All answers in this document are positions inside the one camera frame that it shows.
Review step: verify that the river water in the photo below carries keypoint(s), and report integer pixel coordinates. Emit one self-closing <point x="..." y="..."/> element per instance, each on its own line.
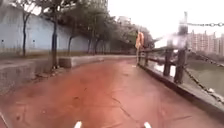
<point x="208" y="75"/>

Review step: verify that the grey concrete path edge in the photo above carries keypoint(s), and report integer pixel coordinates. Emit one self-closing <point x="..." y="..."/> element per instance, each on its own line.
<point x="186" y="91"/>

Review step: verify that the tall grey concrete wall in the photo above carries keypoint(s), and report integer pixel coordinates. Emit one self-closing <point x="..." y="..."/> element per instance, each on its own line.
<point x="38" y="35"/>

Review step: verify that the dark wooden railing fence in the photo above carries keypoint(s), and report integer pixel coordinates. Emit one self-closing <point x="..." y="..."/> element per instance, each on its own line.
<point x="180" y="63"/>

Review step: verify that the distant pink buildings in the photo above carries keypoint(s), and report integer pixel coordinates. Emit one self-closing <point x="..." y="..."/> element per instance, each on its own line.
<point x="206" y="42"/>

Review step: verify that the low grey concrete kerb wall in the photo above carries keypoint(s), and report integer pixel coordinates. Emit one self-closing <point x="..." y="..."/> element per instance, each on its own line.
<point x="20" y="71"/>

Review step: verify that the red paved path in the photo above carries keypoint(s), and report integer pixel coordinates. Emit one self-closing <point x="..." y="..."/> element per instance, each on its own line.
<point x="100" y="90"/>

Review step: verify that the row of trees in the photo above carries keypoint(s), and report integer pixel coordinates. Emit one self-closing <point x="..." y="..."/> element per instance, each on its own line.
<point x="80" y="20"/>

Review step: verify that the robot's own part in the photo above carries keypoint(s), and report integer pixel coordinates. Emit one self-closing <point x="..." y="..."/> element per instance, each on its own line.
<point x="147" y="125"/>
<point x="77" y="125"/>

